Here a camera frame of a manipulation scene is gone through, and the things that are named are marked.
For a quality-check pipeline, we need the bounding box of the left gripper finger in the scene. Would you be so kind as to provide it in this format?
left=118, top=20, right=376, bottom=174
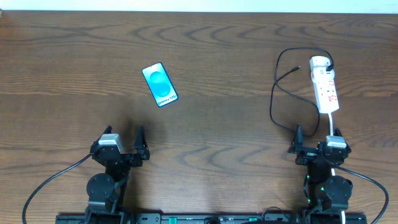
left=102, top=126, right=112, bottom=135
left=134, top=126, right=148, bottom=153

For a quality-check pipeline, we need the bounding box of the blue Galaxy smartphone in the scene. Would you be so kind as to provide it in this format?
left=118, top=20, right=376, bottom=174
left=142, top=62, right=178, bottom=108

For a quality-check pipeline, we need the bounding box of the black USB charging cable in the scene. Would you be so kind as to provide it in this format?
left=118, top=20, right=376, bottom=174
left=269, top=47, right=335, bottom=138

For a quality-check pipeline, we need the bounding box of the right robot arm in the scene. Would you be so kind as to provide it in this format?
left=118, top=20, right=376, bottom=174
left=288, top=125, right=353, bottom=223

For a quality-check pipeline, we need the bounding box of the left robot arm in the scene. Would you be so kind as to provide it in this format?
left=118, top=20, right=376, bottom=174
left=84, top=126, right=150, bottom=223

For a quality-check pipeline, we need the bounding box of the white power strip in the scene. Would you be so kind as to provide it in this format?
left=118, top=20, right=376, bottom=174
left=311, top=67, right=339, bottom=114

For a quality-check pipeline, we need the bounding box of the black left camera cable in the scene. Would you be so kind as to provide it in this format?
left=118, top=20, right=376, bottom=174
left=21, top=152, right=94, bottom=224

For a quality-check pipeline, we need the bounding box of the black camera cable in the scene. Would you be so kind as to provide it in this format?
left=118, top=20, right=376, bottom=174
left=21, top=152, right=94, bottom=224
left=322, top=152, right=390, bottom=224

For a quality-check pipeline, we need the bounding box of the black right camera cable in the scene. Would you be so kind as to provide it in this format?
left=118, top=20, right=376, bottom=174
left=322, top=152, right=390, bottom=224

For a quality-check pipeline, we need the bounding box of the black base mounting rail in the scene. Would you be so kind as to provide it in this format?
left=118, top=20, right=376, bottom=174
left=55, top=212, right=368, bottom=224

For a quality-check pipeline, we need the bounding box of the white USB wall charger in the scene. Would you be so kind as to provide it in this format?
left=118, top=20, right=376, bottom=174
left=310, top=56, right=333, bottom=72

